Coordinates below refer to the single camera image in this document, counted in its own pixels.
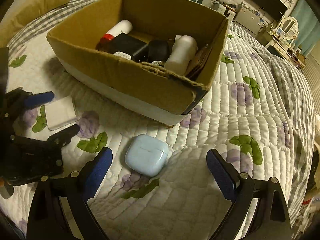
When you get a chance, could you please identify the white power adapter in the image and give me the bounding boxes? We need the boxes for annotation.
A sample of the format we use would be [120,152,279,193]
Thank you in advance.
[44,96,77,131]
[114,51,132,60]

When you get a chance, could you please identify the light blue earbuds case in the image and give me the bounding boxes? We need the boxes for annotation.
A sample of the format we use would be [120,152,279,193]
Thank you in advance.
[125,134,169,177]

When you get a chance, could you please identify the black rectangular box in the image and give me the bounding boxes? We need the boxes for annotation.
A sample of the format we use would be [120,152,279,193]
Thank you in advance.
[103,33,149,62]

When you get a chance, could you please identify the white bottle red cap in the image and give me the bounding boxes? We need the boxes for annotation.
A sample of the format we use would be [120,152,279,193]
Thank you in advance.
[99,20,133,45]

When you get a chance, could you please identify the white cylindrical device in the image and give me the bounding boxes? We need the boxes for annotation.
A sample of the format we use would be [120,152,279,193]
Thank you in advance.
[164,35,197,76]

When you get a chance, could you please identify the pink glitter case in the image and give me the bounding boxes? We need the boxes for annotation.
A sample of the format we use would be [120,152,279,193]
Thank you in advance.
[185,44,212,81]

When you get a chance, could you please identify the floral quilted bedspread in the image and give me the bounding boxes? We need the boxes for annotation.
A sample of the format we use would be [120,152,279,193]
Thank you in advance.
[7,31,293,239]

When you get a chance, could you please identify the beige pillow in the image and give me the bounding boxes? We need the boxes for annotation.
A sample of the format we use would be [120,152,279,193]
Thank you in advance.
[1,0,70,47]

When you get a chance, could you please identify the open cardboard box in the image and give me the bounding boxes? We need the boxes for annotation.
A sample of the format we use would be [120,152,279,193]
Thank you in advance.
[47,0,229,126]

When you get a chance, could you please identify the white dressing table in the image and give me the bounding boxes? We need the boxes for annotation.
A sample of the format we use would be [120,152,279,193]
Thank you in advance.
[256,29,305,69]

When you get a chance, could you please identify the oval vanity mirror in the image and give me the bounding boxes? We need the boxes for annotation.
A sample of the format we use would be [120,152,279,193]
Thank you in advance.
[279,16,299,40]

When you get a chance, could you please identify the green window curtain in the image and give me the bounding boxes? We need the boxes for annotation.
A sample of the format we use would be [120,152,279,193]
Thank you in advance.
[291,0,320,56]

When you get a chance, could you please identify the silver mini fridge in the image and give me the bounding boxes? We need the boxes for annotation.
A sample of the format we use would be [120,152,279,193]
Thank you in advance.
[234,6,263,35]

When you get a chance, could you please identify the white suitcase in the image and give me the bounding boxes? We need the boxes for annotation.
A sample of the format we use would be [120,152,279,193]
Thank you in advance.
[211,3,234,18]

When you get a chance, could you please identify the black wall television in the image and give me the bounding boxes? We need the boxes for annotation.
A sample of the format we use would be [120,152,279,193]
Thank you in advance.
[251,0,287,22]

